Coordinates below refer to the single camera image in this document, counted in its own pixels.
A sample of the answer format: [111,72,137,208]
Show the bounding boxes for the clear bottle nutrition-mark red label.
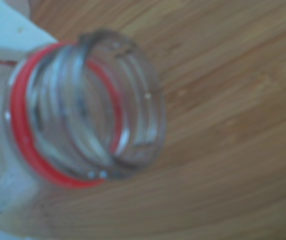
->
[0,28,167,240]

